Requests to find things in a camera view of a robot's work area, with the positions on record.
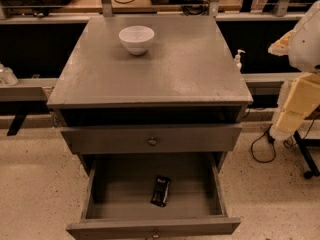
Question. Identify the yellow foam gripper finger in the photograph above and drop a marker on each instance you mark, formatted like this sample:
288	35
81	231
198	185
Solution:
282	46
297	100

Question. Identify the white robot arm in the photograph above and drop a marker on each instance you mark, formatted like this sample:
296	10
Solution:
305	47

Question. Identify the grey top drawer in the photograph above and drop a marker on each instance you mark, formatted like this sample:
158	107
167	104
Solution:
134	139

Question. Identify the grey wooden drawer cabinet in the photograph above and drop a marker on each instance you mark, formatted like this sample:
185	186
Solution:
186	77

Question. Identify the round brass drawer knob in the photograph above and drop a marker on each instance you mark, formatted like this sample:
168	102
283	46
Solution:
152	141

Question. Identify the grey open middle drawer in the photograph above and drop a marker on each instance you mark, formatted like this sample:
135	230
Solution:
118	201

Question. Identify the white pump dispenser bottle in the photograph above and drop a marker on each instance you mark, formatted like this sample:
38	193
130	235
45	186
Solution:
237	58

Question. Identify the black wheeled stand leg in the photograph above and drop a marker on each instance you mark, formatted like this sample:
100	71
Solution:
303	145

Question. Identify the white ceramic bowl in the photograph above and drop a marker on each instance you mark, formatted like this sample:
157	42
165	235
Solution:
136	39

